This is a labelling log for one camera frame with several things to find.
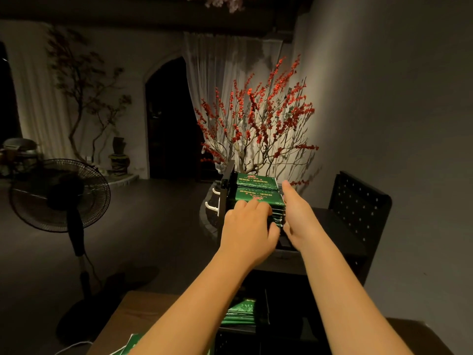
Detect person's right hand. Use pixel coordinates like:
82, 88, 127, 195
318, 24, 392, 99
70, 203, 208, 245
280, 178, 328, 253

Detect person's left hand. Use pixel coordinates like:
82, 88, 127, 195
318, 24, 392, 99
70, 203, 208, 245
217, 196, 282, 272

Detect stack of packets top shelf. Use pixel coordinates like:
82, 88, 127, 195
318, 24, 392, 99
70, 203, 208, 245
232, 171, 288, 227

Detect stack of packets shelf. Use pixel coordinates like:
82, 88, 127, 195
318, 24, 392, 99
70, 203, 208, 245
221, 297, 257, 327
232, 171, 288, 227

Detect black metal shelf rack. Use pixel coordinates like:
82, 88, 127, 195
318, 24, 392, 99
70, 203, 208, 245
213, 162, 393, 355

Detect pile of green packets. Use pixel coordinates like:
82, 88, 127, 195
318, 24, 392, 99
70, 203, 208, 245
111, 332, 146, 355

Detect person's left forearm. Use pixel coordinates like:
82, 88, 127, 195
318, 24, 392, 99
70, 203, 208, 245
132, 251, 261, 355

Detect person's right forearm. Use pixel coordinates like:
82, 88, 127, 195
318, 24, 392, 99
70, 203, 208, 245
296, 231, 415, 355

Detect white hook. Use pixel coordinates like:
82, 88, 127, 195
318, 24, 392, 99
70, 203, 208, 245
204, 189, 222, 213

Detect red berry branches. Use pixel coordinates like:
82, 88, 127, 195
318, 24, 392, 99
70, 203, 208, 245
195, 55, 321, 183

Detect dark vase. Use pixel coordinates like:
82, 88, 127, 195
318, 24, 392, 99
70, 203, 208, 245
108, 136, 133, 177

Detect white curtain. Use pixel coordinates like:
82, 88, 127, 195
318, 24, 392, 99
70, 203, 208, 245
0, 20, 76, 161
182, 32, 286, 145

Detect black standing fan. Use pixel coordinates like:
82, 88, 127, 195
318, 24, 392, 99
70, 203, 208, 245
9, 158, 113, 346

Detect bare branched tree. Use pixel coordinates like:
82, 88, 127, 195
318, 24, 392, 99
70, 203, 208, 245
46, 26, 133, 169

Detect dark chair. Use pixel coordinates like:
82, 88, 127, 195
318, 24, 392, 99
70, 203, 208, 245
2, 137, 43, 179

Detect white cable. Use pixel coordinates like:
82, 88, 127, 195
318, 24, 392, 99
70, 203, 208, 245
53, 339, 94, 355

